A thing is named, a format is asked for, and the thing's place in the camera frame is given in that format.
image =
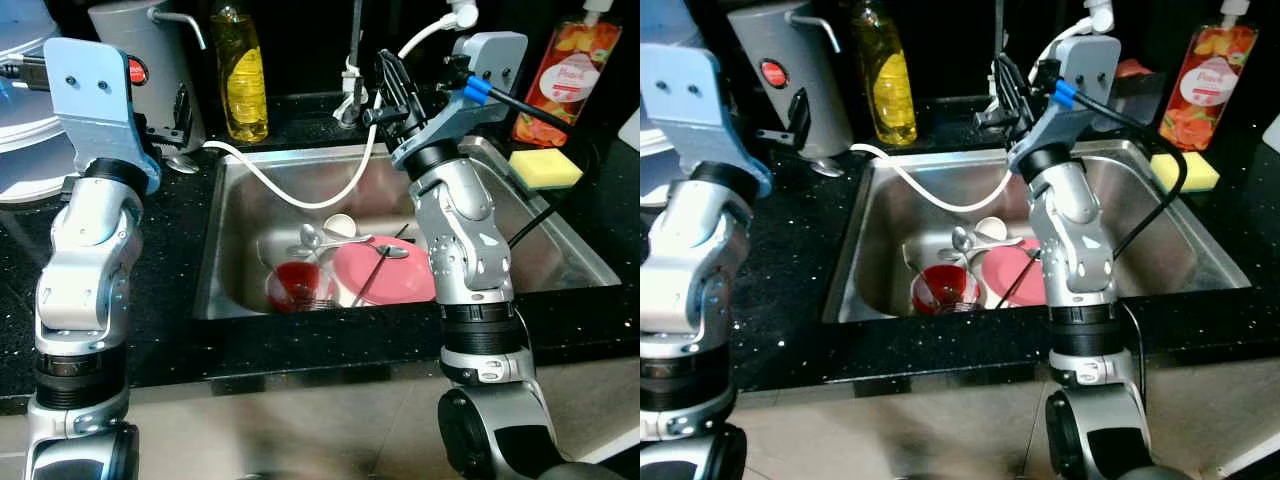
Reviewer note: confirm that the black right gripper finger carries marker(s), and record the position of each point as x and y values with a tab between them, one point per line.
403	88
1020	88
385	85
1002	85

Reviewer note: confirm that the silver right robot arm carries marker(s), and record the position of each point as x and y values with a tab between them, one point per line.
1080	250
470	250

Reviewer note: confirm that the chrome sink faucet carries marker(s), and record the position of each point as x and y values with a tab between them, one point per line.
350	95
988	115

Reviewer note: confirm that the grey thermos with red sticker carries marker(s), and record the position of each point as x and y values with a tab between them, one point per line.
760	35
165	60

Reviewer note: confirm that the yellow dish soap bottle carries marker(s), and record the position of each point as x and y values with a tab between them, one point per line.
240	90
885	95

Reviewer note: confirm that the stainless steel sink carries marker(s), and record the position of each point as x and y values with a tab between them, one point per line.
240	200
880	210

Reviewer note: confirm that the clear plastic container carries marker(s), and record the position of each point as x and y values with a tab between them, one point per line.
1140	100

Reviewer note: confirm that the small steel spoon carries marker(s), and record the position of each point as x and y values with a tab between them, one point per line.
395	251

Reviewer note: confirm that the pink plate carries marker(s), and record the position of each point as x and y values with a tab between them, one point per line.
400	285
1000	265

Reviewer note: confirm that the yellow green sponge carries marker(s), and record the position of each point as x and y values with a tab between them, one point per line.
545	168
1188	172

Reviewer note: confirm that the black chopstick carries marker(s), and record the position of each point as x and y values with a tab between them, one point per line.
370	278
1018	279

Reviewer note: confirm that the red peach soap bottle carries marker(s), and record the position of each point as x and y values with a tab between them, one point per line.
570	80
1205	85

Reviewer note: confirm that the red bowl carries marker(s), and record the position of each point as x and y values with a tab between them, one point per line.
935	285
290	280

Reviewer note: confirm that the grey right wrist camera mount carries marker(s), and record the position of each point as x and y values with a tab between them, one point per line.
1090	65
490	60

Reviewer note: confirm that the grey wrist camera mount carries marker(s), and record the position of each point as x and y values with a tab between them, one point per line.
490	60
690	100
90	100
1090	65

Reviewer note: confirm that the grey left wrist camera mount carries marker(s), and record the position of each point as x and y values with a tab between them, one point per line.
690	100
90	100

